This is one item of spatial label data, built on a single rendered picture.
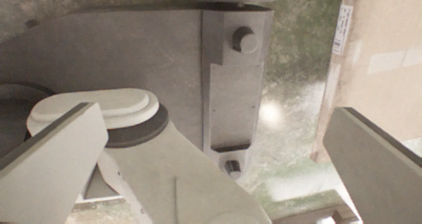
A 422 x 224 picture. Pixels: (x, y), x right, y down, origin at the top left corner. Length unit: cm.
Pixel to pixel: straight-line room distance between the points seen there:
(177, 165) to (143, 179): 5
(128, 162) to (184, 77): 24
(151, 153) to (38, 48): 32
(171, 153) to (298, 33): 57
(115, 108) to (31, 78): 25
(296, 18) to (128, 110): 56
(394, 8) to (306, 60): 31
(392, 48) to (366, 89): 11
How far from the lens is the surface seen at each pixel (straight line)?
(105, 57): 48
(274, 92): 79
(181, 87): 49
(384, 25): 58
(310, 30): 76
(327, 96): 58
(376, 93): 67
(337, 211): 163
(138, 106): 36
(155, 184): 29
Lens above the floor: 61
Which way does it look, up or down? 58 degrees down
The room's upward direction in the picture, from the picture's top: 160 degrees clockwise
